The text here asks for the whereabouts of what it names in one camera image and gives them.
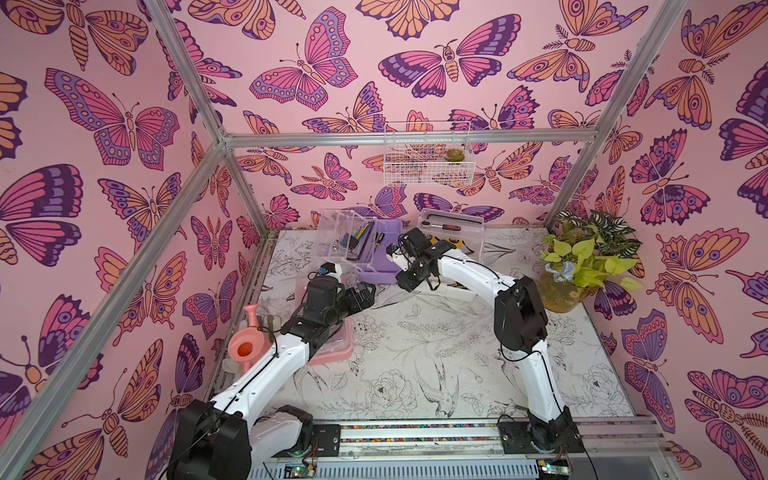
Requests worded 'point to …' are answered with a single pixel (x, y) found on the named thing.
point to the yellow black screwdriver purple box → (380, 238)
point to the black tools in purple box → (356, 241)
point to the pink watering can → (250, 344)
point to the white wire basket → (432, 153)
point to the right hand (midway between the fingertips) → (407, 275)
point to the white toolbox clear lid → (458, 230)
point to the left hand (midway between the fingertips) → (367, 289)
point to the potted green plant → (582, 254)
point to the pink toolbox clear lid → (339, 344)
